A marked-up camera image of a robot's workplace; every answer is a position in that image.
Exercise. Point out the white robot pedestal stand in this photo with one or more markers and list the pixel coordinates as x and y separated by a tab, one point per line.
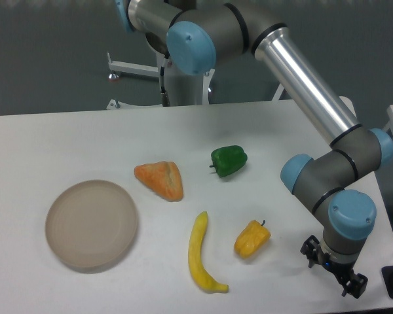
176	88

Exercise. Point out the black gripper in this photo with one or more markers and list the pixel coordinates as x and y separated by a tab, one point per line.
340	265

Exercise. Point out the yellow banana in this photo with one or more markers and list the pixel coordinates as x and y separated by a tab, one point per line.
200	276

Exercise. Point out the beige round plate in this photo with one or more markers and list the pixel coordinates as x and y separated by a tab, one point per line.
91	226

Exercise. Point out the green bell pepper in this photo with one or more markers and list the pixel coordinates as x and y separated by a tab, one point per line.
228	160

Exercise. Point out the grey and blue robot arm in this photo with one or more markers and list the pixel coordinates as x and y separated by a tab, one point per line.
194	41

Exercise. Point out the yellow bell pepper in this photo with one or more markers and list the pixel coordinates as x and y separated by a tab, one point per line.
250	240

